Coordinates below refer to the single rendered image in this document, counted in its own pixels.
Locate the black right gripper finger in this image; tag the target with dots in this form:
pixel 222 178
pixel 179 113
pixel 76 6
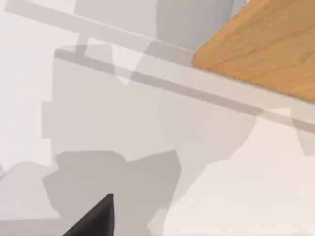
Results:
pixel 98 218

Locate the wooden cupboard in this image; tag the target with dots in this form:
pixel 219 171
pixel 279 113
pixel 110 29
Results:
pixel 265 46

